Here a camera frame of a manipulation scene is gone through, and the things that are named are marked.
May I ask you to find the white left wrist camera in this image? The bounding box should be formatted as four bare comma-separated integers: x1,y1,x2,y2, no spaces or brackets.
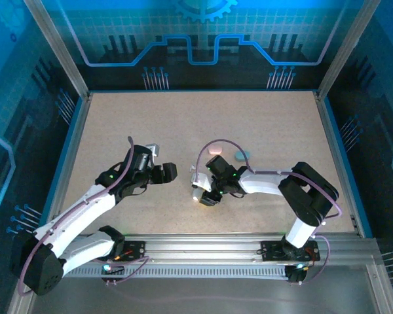
145,143,162,158

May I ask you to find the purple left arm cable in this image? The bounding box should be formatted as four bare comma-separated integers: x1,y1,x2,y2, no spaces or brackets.
18,135,151,297

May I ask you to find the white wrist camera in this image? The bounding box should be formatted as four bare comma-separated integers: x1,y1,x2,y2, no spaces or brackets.
145,143,162,158
191,165,213,201

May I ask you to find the steel sheet panel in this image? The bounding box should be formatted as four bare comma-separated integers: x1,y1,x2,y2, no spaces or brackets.
28,277,384,314

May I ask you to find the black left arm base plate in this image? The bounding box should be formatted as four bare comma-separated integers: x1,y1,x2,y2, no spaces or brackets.
116,240,147,262

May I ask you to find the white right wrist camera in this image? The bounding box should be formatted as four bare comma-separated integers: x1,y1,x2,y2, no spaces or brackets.
191,165,213,201

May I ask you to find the aluminium frame post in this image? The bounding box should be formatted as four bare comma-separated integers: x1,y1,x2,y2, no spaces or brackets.
22,0,92,99
316,0,383,99

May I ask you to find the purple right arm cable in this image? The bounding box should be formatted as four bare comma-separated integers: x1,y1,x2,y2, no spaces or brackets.
190,139,343,285

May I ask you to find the small black electronics box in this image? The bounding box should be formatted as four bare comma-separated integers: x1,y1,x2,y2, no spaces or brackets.
286,263,308,285
100,264,126,285

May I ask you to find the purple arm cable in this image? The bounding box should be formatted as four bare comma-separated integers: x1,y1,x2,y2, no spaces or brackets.
190,139,343,285
18,135,151,297

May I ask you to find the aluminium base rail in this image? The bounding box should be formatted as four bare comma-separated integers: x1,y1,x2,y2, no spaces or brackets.
123,232,379,264

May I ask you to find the blue earbud charging case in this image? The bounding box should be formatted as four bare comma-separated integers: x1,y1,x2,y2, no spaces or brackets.
234,150,252,164

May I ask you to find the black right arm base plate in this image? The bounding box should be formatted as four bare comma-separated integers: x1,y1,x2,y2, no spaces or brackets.
260,240,321,262

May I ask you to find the slotted grey cable duct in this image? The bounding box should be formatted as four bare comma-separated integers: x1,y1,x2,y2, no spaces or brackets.
39,265,291,279

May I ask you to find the aluminium side rail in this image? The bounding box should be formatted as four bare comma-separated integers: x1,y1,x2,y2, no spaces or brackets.
314,91,393,314
7,92,93,314

